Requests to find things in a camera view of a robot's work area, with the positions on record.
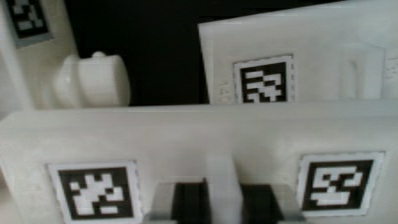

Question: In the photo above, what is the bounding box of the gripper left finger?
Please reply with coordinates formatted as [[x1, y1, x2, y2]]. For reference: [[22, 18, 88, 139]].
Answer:
[[149, 179, 211, 224]]

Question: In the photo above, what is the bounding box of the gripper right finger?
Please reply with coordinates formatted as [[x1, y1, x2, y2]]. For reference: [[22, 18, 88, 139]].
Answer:
[[239, 184, 305, 224]]

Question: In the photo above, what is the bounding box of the white cabinet door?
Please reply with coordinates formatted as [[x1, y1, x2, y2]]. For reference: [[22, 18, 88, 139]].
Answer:
[[198, 0, 398, 104], [0, 100, 398, 224]]

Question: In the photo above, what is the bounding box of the white cabinet body box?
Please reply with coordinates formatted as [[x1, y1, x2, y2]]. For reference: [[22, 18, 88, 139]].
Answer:
[[0, 0, 129, 119]]

